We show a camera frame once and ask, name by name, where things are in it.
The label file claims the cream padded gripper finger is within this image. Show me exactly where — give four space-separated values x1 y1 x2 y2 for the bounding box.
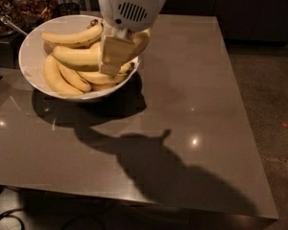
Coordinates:
99 24 134 76

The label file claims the yellow banana right with dark tip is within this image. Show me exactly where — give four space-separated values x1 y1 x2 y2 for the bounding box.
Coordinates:
119 61 135 74

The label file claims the glass jar of snacks right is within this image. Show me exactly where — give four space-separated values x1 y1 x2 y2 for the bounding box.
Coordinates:
16 0 58 21

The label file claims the yellow banana far left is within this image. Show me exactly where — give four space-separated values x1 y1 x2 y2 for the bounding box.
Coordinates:
43 55 82 97

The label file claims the metal spoon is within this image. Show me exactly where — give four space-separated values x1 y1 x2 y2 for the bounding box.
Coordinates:
0 15 28 36

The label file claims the glass jar of snacks left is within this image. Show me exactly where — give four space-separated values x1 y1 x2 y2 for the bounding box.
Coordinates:
0 0 23 38

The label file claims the large yellow banana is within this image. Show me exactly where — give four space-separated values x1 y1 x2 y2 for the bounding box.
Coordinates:
53 29 151 72

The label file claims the black cable on floor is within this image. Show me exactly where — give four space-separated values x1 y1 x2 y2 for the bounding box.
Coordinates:
0 208 27 230

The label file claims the white bowl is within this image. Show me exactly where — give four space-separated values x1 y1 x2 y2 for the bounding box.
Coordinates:
18 14 139 103

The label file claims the glass jar of snacks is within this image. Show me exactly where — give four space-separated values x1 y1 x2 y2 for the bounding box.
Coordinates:
16 0 58 21
0 0 23 38

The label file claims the dark cup behind bowl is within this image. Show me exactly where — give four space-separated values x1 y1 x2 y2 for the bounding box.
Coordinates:
57 2 80 16

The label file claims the yellow banana at bottom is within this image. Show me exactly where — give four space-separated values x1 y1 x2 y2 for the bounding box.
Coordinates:
91 83 116 91

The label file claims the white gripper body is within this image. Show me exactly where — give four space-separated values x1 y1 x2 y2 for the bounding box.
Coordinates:
98 0 166 39

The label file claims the yellow banana lower middle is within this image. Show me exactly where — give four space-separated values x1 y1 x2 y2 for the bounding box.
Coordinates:
78 71 128 85

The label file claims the yellow banana at back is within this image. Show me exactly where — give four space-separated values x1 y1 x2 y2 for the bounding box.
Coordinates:
40 19 103 48

